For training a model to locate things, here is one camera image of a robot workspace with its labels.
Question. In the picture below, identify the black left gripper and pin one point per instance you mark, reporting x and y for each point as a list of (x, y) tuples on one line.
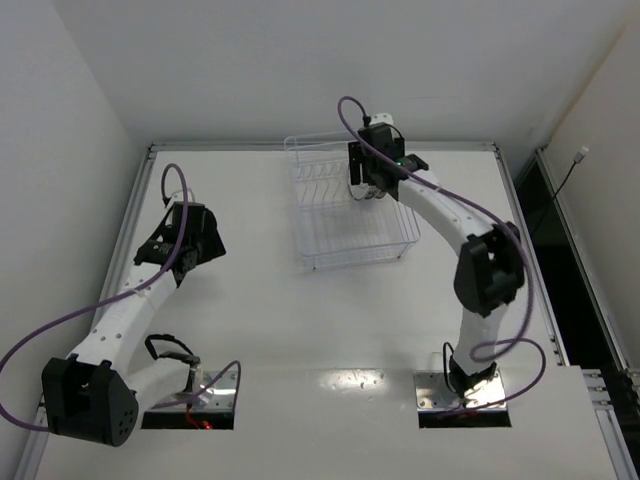
[(211, 240)]

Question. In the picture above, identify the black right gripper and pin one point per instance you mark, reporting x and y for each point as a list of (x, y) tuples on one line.
[(355, 163)]

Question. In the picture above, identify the dark green rimmed plate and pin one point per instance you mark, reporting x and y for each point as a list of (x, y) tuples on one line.
[(359, 190)]

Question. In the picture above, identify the white plate with orange sunburst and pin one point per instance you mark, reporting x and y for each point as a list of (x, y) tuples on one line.
[(375, 193)]

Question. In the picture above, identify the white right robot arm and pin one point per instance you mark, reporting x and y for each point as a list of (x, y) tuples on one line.
[(489, 271)]

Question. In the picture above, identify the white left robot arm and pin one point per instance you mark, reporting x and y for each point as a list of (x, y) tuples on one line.
[(91, 394)]

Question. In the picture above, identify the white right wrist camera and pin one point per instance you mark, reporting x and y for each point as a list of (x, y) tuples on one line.
[(381, 119)]

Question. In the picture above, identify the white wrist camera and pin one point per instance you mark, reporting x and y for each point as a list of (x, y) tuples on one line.
[(179, 196), (381, 119)]

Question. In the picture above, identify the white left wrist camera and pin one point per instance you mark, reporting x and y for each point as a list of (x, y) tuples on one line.
[(179, 196)]

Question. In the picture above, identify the white wire dish rack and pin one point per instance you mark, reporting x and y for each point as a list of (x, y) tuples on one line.
[(332, 229)]

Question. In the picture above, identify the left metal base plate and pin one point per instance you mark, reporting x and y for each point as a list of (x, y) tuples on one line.
[(217, 398)]

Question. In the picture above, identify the metal base plate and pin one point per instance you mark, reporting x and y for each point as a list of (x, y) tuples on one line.
[(432, 394), (217, 398)]

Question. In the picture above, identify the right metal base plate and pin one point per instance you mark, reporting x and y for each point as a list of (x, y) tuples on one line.
[(432, 394)]

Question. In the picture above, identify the aluminium table frame rail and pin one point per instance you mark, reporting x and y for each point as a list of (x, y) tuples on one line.
[(36, 441)]

